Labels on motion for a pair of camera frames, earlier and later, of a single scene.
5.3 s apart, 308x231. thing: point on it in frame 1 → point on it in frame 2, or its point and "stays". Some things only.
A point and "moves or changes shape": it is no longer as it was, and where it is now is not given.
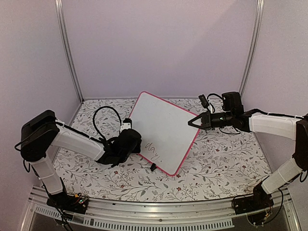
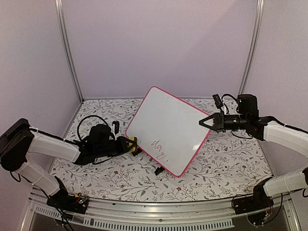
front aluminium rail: (209, 215) stays
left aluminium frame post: (59, 8) stays
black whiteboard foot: (153, 167) → (159, 170)
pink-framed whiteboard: (167, 138) moves or changes shape
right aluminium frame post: (257, 38) stays
